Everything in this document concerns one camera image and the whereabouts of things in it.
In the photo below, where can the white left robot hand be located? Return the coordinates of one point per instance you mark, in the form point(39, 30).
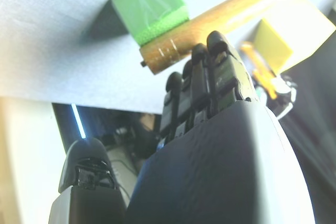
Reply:
point(223, 169)

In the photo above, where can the wooden rod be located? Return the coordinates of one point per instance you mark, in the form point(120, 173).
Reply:
point(210, 22)

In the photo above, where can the yellow hacksaw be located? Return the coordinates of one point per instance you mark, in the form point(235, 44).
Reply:
point(258, 61)

